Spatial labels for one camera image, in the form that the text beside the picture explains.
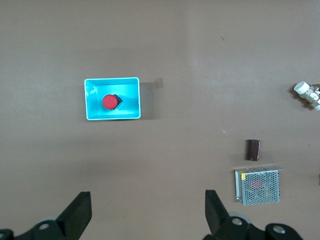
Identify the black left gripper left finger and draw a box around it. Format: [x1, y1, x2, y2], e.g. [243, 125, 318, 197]
[0, 191, 93, 240]

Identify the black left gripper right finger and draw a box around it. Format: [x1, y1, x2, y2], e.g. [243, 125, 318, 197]
[202, 189, 305, 240]

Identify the metal mesh power supply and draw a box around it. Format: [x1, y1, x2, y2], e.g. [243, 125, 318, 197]
[233, 166, 284, 207]

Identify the dark brown cylindrical capacitor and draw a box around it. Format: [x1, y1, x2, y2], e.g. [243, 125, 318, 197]
[246, 138, 261, 162]

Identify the red push button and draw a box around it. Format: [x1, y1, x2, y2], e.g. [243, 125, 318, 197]
[101, 93, 125, 111]

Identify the cyan plastic bin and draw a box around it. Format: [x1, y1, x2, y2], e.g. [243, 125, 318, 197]
[83, 76, 142, 122]

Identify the white-capped metal pipe fitting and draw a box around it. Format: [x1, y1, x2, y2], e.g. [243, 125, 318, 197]
[292, 81, 320, 112]

